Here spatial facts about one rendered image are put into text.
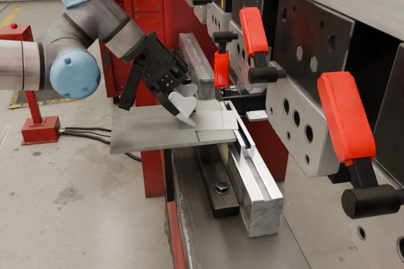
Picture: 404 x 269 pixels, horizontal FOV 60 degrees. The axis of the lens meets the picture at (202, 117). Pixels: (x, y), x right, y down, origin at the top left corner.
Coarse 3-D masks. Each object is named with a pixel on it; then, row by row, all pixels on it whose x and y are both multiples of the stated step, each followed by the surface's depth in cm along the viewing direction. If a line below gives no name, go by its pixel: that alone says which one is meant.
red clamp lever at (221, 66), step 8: (216, 32) 55; (224, 32) 55; (216, 40) 55; (224, 40) 55; (224, 48) 56; (216, 56) 57; (224, 56) 57; (216, 64) 57; (224, 64) 57; (216, 72) 58; (224, 72) 58; (216, 80) 59; (224, 80) 59
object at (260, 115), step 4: (248, 112) 83; (252, 112) 83; (256, 112) 83; (260, 112) 83; (264, 112) 83; (248, 116) 81; (252, 116) 81; (256, 116) 81; (260, 116) 81; (264, 116) 81; (252, 120) 80; (256, 120) 80; (260, 120) 81; (264, 120) 81
